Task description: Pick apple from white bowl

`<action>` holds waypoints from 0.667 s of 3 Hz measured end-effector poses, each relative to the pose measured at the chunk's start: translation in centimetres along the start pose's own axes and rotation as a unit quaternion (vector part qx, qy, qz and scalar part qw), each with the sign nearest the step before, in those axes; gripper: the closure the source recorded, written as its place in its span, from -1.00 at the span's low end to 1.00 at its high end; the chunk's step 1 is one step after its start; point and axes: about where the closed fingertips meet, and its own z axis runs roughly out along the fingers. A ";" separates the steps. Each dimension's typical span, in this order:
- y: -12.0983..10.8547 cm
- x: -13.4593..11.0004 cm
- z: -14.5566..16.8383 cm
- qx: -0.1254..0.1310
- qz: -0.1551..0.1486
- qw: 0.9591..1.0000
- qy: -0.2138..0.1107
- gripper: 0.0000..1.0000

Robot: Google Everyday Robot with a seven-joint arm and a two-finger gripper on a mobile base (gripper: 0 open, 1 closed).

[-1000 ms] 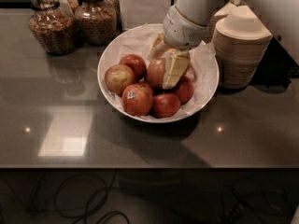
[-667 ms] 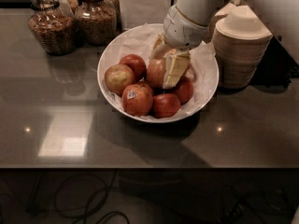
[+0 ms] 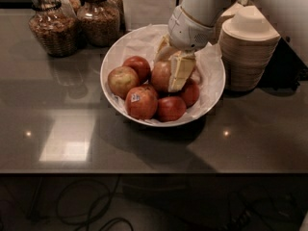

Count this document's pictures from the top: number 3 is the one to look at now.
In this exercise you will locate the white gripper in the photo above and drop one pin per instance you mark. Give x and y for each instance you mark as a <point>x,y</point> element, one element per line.
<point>187,32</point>

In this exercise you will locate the red apple with sticker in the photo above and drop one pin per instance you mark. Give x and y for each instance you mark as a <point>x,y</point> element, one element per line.
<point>141,103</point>

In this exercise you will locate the large centre apple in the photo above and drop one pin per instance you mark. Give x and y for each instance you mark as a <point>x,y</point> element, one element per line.
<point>160,76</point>

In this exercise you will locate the white napkin dispenser left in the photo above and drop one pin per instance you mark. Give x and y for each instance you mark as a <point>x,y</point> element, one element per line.
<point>139,13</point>

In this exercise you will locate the stack paper bowls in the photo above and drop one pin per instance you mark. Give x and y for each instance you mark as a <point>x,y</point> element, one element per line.
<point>247,42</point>
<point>225,16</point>

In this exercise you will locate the rear stack paper bowls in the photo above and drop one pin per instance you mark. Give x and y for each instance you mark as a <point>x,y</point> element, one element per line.
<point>225,16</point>

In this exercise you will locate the greenish red apple left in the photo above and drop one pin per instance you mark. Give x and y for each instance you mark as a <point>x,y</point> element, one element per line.
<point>122,79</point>

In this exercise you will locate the front glass granola jar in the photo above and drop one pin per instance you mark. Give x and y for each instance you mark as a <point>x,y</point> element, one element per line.
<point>55,31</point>

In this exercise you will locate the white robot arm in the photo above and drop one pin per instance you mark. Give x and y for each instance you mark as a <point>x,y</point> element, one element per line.
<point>288,17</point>

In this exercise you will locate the dark red apple back left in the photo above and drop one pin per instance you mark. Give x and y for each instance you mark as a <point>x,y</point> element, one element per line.
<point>141,66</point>

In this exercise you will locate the front stack paper bowls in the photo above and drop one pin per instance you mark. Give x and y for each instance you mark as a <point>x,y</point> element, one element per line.
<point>247,42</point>

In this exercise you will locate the glass granola jar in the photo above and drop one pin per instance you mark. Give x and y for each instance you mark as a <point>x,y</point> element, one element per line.
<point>55,31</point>
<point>100,22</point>

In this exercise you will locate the red apple front right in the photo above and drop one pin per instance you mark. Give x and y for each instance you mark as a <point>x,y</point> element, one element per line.
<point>170,108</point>

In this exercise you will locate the white paper liner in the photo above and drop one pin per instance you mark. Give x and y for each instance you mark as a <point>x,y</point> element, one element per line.
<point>141,45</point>

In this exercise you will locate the white bowl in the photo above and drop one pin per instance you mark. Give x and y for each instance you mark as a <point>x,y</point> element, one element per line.
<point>112,53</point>

